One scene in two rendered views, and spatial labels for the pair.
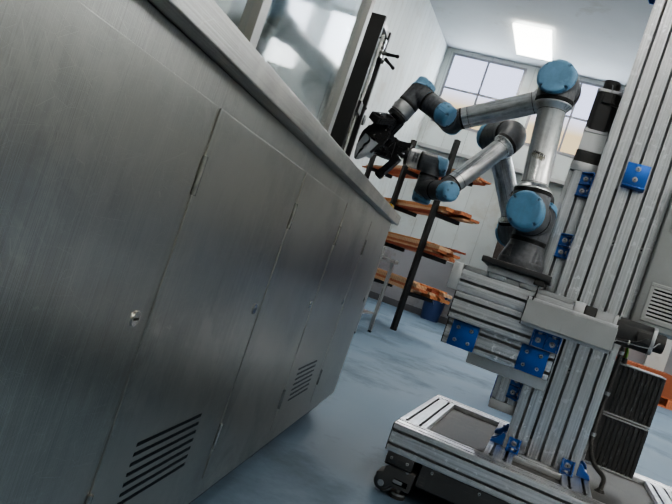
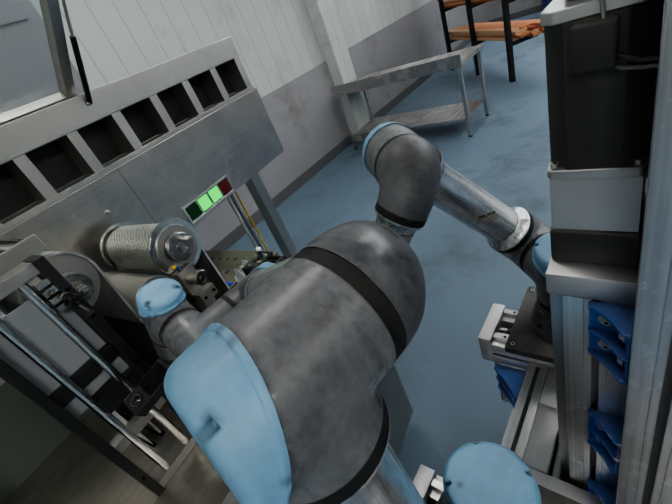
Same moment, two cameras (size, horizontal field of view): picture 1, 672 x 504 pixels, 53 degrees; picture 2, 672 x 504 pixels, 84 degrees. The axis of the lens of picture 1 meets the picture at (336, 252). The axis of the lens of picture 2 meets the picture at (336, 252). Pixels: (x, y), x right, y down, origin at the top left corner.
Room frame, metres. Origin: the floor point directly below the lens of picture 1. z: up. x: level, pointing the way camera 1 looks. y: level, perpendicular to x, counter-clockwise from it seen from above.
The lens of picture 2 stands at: (1.97, -0.65, 1.60)
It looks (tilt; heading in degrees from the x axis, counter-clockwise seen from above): 31 degrees down; 30
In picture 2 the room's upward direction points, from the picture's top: 24 degrees counter-clockwise
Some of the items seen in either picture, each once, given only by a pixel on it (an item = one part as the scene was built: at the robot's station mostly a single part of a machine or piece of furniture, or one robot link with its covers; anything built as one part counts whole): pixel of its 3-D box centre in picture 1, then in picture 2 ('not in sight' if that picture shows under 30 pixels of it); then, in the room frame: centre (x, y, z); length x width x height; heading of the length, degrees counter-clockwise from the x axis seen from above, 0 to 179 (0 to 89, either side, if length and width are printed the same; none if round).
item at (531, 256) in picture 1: (523, 253); not in sight; (2.21, -0.59, 0.87); 0.15 x 0.15 x 0.10
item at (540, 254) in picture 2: not in sight; (562, 268); (2.68, -0.74, 0.98); 0.13 x 0.12 x 0.14; 27
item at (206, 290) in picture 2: not in sight; (216, 311); (2.54, 0.10, 1.05); 0.06 x 0.05 x 0.31; 79
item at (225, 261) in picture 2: not in sight; (226, 271); (2.80, 0.26, 1.00); 0.40 x 0.16 x 0.06; 79
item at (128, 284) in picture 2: not in sight; (133, 295); (2.49, 0.28, 1.17); 0.26 x 0.12 x 0.12; 79
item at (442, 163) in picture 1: (433, 165); not in sight; (2.57, -0.25, 1.11); 0.11 x 0.08 x 0.09; 79
